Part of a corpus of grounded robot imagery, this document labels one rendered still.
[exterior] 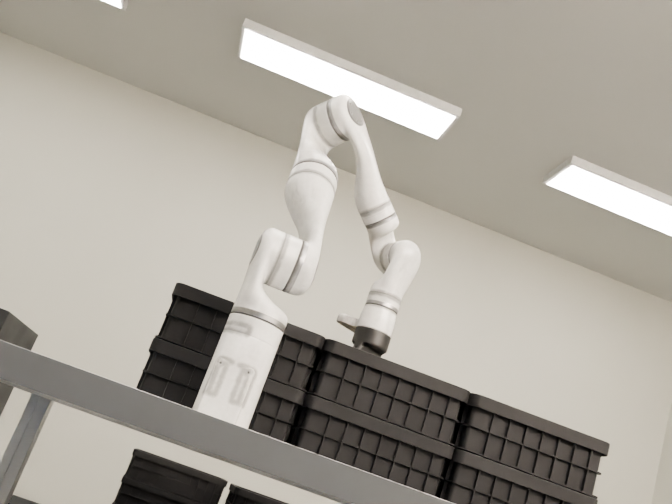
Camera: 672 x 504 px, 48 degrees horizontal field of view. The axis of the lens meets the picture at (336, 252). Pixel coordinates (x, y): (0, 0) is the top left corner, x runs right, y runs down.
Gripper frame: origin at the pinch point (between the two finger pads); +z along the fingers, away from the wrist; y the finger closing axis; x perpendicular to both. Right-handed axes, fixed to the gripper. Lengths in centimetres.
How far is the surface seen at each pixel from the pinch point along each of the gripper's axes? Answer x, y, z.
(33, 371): -16, -74, 17
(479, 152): 141, 210, -192
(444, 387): -17.7, 3.8, -6.6
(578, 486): -36.8, 28.3, 2.1
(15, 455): 116, 2, 37
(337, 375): -4.4, -11.3, -1.7
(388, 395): -11.0, -3.3, -1.6
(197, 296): 14.3, -34.2, -6.4
